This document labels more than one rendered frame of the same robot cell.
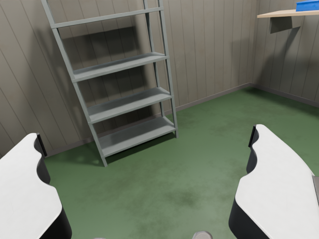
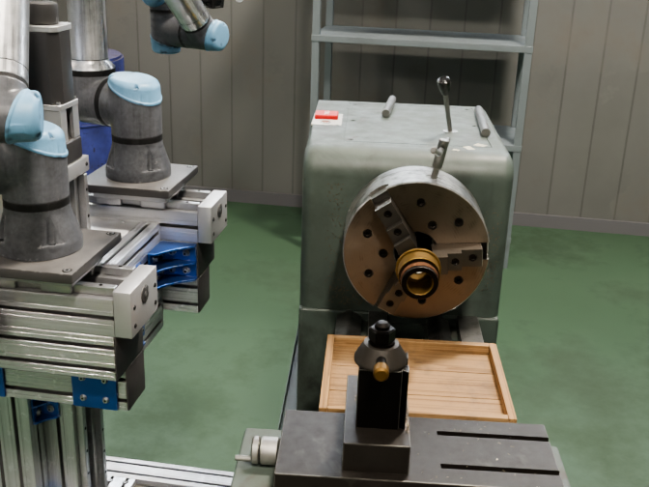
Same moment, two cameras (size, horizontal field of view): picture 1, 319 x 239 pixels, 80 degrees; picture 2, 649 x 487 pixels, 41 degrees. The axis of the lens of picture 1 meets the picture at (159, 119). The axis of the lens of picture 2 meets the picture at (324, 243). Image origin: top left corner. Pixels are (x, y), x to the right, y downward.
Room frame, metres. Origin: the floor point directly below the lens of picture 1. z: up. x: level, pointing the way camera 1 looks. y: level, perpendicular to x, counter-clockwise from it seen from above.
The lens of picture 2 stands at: (-1.96, -1.44, 1.74)
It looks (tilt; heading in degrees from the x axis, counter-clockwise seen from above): 21 degrees down; 29
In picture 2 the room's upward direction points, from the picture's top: 2 degrees clockwise
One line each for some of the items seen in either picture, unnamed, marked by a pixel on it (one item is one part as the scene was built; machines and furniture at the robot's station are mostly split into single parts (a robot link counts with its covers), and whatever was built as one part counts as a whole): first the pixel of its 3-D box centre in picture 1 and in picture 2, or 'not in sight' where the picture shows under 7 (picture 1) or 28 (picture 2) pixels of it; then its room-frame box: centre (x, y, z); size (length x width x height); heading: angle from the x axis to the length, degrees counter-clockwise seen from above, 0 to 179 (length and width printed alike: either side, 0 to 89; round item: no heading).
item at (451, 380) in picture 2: not in sight; (413, 382); (-0.55, -0.88, 0.88); 0.36 x 0.30 x 0.04; 116
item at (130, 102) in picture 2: not in sight; (133, 103); (-0.45, -0.10, 1.33); 0.13 x 0.12 x 0.14; 89
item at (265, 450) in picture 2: not in sight; (258, 449); (-0.98, -0.80, 0.95); 0.07 x 0.04 x 0.04; 116
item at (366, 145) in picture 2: not in sight; (400, 197); (0.04, -0.57, 1.06); 0.59 x 0.48 x 0.39; 26
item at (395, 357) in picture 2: not in sight; (380, 351); (-0.90, -0.96, 1.13); 0.08 x 0.08 x 0.03
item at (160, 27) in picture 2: not in sight; (170, 31); (-0.18, 0.00, 1.46); 0.11 x 0.08 x 0.11; 89
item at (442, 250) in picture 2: not in sight; (460, 255); (-0.34, -0.88, 1.09); 0.12 x 0.11 x 0.05; 116
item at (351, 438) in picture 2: not in sight; (376, 421); (-0.88, -0.95, 1.00); 0.20 x 0.10 x 0.05; 26
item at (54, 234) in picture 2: not in sight; (38, 220); (-0.92, -0.28, 1.21); 0.15 x 0.15 x 0.10
